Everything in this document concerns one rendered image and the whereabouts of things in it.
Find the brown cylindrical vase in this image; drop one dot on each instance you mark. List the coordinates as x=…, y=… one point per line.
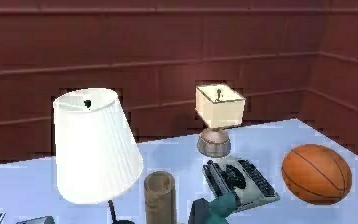
x=160, y=200

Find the cream square shade lamp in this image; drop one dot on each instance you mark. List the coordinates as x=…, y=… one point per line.
x=219, y=110

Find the white round shade lamp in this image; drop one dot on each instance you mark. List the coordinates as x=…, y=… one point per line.
x=93, y=146

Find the grey typewriter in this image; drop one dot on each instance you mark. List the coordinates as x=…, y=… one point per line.
x=245, y=181

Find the teal and black object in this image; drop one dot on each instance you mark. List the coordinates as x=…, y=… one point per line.
x=213, y=210

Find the orange basketball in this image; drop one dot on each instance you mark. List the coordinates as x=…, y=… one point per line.
x=315, y=174

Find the grey flat device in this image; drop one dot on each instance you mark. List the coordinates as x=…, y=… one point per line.
x=37, y=220

